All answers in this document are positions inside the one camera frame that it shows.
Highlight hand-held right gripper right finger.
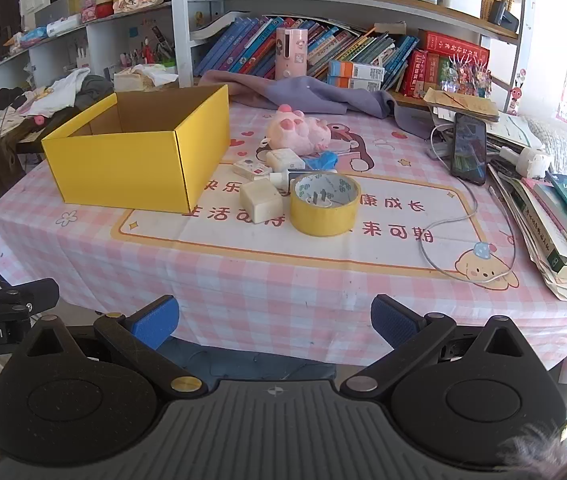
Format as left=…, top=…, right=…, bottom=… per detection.
left=339, top=294, right=540, bottom=402

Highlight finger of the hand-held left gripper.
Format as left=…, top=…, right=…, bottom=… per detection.
left=0, top=277, right=60, bottom=317

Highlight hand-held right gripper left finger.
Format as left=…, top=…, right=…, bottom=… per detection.
left=18, top=295, right=209, bottom=402

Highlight yellow tape roll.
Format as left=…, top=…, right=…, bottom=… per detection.
left=289, top=172, right=363, bottom=237

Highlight yellow cardboard box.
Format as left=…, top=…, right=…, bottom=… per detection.
left=41, top=84, right=231, bottom=213

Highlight white square block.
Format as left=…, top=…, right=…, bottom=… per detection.
left=240, top=178, right=284, bottom=224

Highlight blue charger plug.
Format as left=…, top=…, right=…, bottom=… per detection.
left=305, top=152, right=339, bottom=172

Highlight small white red-label box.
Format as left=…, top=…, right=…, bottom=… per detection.
left=234, top=158, right=273, bottom=181

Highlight white charger adapter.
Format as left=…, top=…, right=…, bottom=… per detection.
left=266, top=149, right=307, bottom=172

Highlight pink plush pig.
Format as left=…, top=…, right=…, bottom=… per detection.
left=265, top=104, right=334, bottom=156

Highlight pile of books and papers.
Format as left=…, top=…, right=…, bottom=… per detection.
left=486, top=110, right=567, bottom=303

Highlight black smartphone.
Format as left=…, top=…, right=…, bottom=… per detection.
left=451, top=112, right=487, bottom=186

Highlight grey fluffy sleeve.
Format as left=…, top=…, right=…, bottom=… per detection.
left=498, top=422, right=567, bottom=480

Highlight pile of clothes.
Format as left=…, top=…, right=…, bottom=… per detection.
left=0, top=67, right=114, bottom=196

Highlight white plug device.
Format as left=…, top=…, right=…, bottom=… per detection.
left=501, top=146, right=551, bottom=178

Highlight brown paper envelopes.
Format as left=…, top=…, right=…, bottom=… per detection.
left=423, top=87, right=499, bottom=123

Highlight purple cloth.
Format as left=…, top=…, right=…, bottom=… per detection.
left=198, top=70, right=459, bottom=141

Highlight cream tissue pack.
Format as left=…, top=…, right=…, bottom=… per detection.
left=114, top=64, right=179, bottom=92

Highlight orange white box stack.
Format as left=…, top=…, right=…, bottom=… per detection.
left=328, top=60, right=385, bottom=92

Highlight red book set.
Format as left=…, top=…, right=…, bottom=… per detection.
left=401, top=30, right=491, bottom=98

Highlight colourful beaded ornament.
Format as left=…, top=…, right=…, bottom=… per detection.
left=441, top=57, right=491, bottom=96

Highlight white flat box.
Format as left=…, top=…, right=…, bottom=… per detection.
left=46, top=13, right=84, bottom=37

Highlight pink cylindrical tumbler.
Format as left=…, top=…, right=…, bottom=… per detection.
left=276, top=27, right=309, bottom=81

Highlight row of slanted shelf books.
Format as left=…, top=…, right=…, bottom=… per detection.
left=196, top=16, right=419, bottom=91

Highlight white wooden bookshelf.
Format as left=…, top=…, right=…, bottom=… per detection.
left=0, top=0, right=534, bottom=116

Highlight black box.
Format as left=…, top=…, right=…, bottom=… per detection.
left=488, top=0, right=520, bottom=33

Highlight white charging cable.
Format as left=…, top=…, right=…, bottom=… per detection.
left=421, top=125, right=517, bottom=282

